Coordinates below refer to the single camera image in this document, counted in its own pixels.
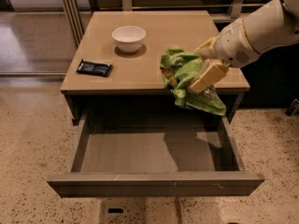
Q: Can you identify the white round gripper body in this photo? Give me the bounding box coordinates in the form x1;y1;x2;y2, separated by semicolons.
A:
214;19;260;68

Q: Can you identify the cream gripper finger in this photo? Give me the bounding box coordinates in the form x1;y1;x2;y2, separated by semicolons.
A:
193;37;218;60
188;59;229;93

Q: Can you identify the green rice chip bag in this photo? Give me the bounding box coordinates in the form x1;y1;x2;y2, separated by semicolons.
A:
160;47;226;116

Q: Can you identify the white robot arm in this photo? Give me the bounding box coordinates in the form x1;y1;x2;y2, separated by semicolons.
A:
189;0;299;93

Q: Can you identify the open grey top drawer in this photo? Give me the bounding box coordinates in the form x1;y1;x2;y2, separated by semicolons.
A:
47;111;264;198

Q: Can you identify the beige drawer cabinet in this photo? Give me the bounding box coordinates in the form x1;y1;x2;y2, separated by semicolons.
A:
59;10;250;127

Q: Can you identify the white ceramic bowl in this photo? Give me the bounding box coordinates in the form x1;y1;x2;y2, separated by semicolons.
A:
112;26;146;53

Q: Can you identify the dark blue snack packet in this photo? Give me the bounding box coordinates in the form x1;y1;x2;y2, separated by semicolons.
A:
77;60;113;77

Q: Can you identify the floor socket plate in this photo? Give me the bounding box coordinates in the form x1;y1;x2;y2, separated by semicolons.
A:
99;198;147;224

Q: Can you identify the metal railing frame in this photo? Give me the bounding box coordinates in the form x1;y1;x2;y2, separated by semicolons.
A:
57;0;299;49

